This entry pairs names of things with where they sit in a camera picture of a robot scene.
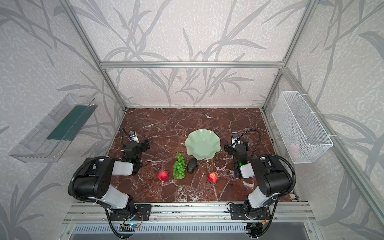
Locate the green scalloped fruit bowl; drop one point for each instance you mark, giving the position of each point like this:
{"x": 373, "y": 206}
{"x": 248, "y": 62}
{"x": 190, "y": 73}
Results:
{"x": 202, "y": 144}

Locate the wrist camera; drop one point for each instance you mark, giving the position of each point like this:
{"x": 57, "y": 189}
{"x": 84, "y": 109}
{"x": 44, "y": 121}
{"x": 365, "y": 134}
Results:
{"x": 235, "y": 138}
{"x": 133, "y": 136}

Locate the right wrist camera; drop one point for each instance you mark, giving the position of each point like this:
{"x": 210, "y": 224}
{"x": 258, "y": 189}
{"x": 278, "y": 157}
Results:
{"x": 235, "y": 138}

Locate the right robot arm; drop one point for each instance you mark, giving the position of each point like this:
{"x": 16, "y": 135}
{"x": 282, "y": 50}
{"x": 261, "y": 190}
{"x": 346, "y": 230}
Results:
{"x": 275, "y": 177}

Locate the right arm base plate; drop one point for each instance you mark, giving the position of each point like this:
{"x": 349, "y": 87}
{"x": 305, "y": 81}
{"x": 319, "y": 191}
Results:
{"x": 244, "y": 212}

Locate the dark fake avocado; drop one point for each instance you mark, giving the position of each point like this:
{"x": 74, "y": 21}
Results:
{"x": 192, "y": 165}

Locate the white wire mesh basket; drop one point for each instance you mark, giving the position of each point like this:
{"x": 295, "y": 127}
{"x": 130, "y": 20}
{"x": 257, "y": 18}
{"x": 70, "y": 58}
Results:
{"x": 298, "y": 124}

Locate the pink item in basket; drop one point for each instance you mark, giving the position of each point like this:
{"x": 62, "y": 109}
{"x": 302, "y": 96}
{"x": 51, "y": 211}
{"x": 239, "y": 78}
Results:
{"x": 294, "y": 150}

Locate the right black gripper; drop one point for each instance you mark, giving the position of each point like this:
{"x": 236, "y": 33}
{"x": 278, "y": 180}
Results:
{"x": 235, "y": 149}

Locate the aluminium front rail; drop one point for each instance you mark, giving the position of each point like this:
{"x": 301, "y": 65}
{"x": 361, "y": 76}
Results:
{"x": 193, "y": 212}

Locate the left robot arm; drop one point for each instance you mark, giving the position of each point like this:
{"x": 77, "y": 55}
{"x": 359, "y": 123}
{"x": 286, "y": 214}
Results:
{"x": 91, "y": 182}

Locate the clear acrylic wall shelf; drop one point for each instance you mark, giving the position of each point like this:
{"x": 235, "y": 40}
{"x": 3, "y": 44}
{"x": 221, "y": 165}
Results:
{"x": 47, "y": 142}

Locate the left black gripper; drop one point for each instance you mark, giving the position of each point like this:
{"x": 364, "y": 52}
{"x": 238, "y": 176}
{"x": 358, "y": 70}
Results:
{"x": 139, "y": 147}

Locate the green circuit board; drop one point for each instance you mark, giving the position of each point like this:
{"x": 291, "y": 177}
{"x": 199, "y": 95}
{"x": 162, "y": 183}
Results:
{"x": 130, "y": 227}

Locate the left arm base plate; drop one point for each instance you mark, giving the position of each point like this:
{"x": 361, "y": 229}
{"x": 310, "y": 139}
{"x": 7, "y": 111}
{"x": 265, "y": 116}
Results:
{"x": 140, "y": 212}

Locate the green fake grape bunch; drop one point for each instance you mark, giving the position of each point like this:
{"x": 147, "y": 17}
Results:
{"x": 179, "y": 167}

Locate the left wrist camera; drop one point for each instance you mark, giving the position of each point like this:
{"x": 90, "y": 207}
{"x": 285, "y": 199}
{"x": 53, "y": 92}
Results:
{"x": 133, "y": 136}

